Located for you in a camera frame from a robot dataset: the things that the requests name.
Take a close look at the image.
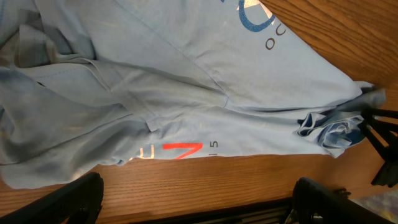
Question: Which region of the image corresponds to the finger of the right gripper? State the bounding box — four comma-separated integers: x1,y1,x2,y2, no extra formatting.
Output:
359,108,397,188

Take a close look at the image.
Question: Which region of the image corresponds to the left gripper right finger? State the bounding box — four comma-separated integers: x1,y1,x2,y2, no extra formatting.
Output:
292,177,393,224

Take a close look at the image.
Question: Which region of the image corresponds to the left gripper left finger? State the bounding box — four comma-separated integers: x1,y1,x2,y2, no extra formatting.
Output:
1,172,104,224

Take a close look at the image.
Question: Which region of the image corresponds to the light blue printed t-shirt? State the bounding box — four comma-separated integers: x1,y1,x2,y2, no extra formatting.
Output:
1,0,386,189

